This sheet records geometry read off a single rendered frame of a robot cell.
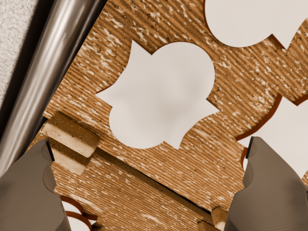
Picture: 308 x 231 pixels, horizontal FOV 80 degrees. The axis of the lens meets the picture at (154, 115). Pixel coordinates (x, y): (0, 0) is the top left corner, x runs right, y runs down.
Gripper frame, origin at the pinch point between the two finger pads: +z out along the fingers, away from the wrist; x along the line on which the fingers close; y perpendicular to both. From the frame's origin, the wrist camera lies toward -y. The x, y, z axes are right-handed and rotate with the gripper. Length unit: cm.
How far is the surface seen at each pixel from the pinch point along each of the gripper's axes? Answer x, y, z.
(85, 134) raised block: -7.6, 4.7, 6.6
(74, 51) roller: -8.6, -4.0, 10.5
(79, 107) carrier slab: -8.2, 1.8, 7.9
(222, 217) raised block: 10.2, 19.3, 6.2
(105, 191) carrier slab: -7.2, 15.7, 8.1
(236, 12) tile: 7.4, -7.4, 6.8
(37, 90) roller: -13.4, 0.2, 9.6
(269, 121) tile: 13.2, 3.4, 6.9
